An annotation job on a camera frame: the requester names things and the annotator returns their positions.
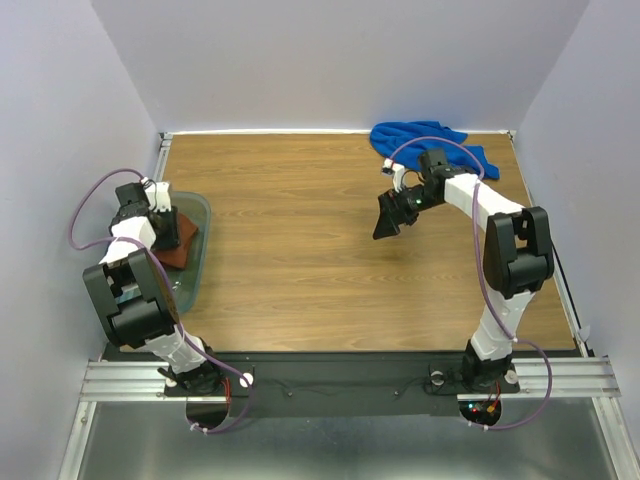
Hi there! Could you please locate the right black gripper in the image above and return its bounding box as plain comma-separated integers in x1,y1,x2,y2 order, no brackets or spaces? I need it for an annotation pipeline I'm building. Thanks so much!
372,182,442,239

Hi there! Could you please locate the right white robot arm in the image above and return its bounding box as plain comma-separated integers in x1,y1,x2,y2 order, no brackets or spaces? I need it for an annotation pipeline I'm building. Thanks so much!
373,149,554,391

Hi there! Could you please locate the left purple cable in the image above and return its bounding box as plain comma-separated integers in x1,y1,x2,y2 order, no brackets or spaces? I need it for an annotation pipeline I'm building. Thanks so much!
68,168,256,435

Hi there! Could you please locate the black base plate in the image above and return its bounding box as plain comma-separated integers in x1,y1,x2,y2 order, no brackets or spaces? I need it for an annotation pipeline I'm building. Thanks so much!
159,351,520,424

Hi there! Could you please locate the brown towel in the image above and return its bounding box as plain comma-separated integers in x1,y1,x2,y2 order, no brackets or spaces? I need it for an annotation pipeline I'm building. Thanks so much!
153,213,199,270

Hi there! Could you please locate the aluminium frame rail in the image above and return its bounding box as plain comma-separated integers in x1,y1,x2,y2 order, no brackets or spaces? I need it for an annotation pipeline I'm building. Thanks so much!
80,357,621,403

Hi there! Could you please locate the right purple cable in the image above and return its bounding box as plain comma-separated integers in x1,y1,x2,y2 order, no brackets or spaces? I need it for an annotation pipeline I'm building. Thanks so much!
383,136,554,432

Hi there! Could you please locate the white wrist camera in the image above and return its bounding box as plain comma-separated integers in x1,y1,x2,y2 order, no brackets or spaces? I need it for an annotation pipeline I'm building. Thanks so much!
381,158,411,192
140,177,172,213

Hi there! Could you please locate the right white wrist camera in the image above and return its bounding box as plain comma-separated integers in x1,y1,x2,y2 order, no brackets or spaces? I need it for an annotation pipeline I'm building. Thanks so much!
381,158,411,192

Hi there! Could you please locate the teal plastic bin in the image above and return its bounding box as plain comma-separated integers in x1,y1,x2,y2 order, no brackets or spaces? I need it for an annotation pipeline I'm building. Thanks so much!
162,192,211,315

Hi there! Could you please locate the blue towel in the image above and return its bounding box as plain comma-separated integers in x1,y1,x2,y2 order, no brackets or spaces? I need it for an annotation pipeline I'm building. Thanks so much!
369,121,500,180

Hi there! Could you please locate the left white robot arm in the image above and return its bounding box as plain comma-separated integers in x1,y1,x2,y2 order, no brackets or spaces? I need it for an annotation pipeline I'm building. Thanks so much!
83,178,223,396

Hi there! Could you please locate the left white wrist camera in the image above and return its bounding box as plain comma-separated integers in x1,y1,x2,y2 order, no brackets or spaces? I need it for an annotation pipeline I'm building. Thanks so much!
140,177,172,213

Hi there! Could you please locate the purple cable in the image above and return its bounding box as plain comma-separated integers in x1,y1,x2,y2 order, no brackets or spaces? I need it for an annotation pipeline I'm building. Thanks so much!
383,136,554,432
68,168,256,435

